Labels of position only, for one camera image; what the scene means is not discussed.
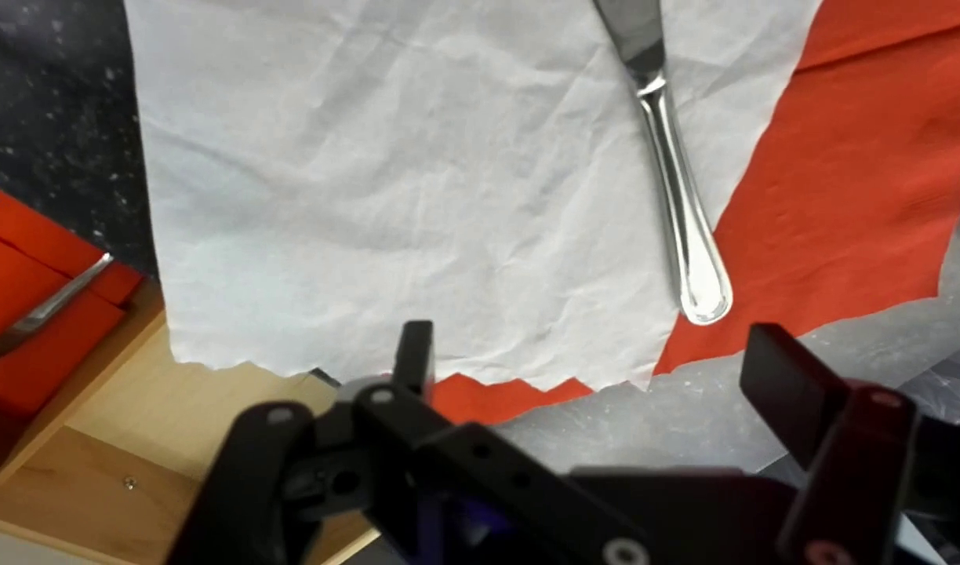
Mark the wooden box red lining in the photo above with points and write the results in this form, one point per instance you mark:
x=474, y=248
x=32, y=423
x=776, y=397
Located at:
x=19, y=387

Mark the large wooden drawer white front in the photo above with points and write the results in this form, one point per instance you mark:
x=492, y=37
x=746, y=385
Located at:
x=136, y=419

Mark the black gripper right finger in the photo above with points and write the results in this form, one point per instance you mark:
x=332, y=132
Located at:
x=858, y=471

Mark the silver knife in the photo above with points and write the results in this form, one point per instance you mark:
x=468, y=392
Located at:
x=700, y=283

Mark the white paper napkin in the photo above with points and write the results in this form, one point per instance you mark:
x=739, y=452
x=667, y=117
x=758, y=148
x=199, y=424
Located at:
x=397, y=189

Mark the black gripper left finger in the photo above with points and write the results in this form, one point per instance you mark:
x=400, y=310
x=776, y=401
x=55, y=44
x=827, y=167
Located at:
x=271, y=471

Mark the red paper napkin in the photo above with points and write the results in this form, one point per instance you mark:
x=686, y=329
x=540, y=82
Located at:
x=867, y=189

